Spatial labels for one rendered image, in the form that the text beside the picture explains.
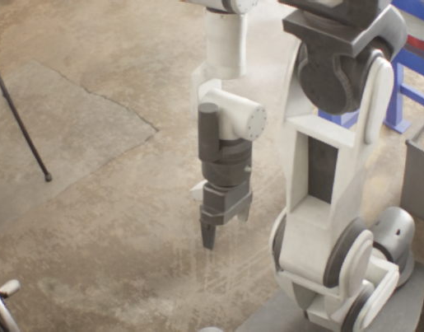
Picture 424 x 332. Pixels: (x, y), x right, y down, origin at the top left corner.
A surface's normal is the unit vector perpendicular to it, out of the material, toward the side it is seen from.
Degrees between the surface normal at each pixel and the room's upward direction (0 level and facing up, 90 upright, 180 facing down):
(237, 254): 0
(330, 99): 94
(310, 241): 77
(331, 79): 94
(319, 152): 90
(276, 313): 0
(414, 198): 90
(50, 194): 0
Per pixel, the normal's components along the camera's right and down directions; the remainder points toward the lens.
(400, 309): -0.09, -0.78
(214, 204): -0.62, 0.43
